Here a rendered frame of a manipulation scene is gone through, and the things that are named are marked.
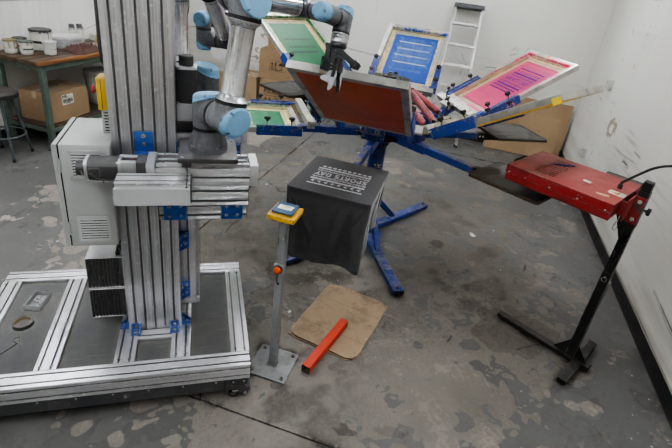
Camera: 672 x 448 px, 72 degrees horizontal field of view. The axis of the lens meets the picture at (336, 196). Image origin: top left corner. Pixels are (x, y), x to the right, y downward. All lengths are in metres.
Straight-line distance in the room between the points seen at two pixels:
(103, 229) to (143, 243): 0.19
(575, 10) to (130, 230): 5.77
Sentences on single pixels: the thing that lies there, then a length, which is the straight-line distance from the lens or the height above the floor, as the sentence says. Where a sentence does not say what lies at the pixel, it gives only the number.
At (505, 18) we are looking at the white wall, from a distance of 6.66.
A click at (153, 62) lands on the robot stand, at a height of 1.56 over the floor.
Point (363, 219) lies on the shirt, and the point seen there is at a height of 0.86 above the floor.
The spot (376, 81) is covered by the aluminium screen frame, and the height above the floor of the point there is 1.54.
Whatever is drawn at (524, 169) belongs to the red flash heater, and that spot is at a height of 1.10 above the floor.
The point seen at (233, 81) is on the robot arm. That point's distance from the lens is 1.70.
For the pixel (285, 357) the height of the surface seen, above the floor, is 0.01.
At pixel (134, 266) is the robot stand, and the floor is 0.61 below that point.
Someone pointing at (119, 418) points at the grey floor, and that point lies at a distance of 2.56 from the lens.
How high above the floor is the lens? 1.97
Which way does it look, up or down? 26 degrees down
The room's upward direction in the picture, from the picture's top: 8 degrees clockwise
